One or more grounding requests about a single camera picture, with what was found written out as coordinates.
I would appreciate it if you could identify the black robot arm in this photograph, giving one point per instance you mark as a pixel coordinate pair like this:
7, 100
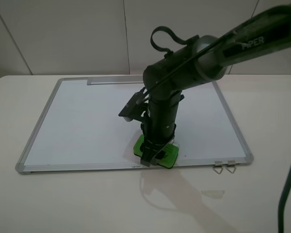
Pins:
265, 33

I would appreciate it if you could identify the white aluminium-framed whiteboard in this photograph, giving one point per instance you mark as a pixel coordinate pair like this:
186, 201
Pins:
80, 128

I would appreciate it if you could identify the clear tape piece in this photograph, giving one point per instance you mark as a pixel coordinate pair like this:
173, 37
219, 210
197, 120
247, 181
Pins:
213, 194

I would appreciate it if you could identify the left metal hanging clip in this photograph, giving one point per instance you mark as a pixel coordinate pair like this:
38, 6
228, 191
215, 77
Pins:
218, 167

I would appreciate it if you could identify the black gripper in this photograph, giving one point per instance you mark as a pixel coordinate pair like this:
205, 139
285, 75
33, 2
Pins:
159, 129

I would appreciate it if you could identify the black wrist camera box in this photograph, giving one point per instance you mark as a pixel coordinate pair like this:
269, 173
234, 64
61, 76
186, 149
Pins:
132, 110

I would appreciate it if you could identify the green whiteboard eraser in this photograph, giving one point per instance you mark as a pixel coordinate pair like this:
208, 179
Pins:
170, 153

